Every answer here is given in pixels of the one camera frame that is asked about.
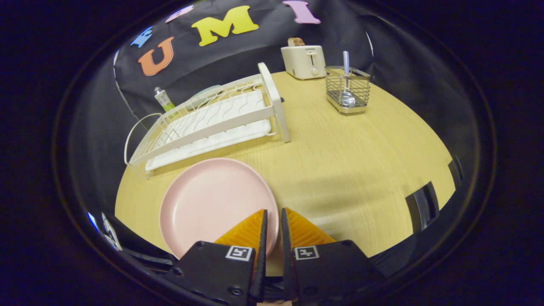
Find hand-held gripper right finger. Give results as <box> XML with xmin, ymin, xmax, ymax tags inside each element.
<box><xmin>280</xmin><ymin>207</ymin><xmax>385</xmax><ymax>306</ymax></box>

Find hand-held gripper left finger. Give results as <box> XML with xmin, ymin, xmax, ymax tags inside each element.
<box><xmin>172</xmin><ymin>209</ymin><xmax>268</xmax><ymax>306</ymax></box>

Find pink plate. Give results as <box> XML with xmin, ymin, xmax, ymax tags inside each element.
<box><xmin>159</xmin><ymin>158</ymin><xmax>280</xmax><ymax>260</ymax></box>

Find white wire dish rack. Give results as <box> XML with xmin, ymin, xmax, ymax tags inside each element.
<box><xmin>124</xmin><ymin>62</ymin><xmax>292</xmax><ymax>179</ymax></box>

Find metal wire basket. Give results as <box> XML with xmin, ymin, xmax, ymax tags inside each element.
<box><xmin>325</xmin><ymin>65</ymin><xmax>371</xmax><ymax>114</ymax></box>

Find spoon with blue checked handle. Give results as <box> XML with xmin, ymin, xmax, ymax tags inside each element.
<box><xmin>339</xmin><ymin>51</ymin><xmax>357</xmax><ymax>108</ymax></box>

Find green plate with brown food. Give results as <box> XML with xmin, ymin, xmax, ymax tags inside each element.
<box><xmin>185</xmin><ymin>84</ymin><xmax>225</xmax><ymax>108</ymax></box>

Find black chair back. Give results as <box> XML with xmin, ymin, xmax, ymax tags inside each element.
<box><xmin>405</xmin><ymin>181</ymin><xmax>440</xmax><ymax>233</ymax></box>
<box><xmin>448</xmin><ymin>156</ymin><xmax>464</xmax><ymax>190</ymax></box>

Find clear bottle with green liquid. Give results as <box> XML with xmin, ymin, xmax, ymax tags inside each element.
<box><xmin>154</xmin><ymin>87</ymin><xmax>176</xmax><ymax>118</ymax></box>

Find cream toaster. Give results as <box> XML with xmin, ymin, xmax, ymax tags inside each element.
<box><xmin>280</xmin><ymin>45</ymin><xmax>327</xmax><ymax>80</ymax></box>

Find black backdrop cloth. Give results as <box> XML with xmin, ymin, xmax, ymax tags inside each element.
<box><xmin>64</xmin><ymin>0</ymin><xmax>468</xmax><ymax>204</ymax></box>

